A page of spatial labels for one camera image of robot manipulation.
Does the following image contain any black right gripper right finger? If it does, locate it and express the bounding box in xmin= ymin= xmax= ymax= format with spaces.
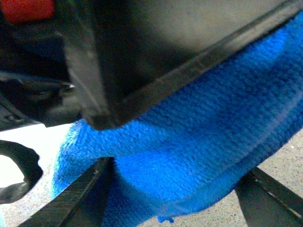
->
xmin=235 ymin=168 xmax=303 ymax=227

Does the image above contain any blue microfiber towel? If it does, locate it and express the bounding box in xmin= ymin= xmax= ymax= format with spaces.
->
xmin=51 ymin=13 xmax=303 ymax=227

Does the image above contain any black cable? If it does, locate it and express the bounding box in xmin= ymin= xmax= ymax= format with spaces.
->
xmin=0 ymin=140 xmax=44 ymax=205

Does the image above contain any black gripper housing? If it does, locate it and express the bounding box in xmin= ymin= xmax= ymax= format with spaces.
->
xmin=0 ymin=0 xmax=303 ymax=131

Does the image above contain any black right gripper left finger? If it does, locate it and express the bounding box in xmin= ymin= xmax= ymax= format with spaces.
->
xmin=20 ymin=157 xmax=114 ymax=227

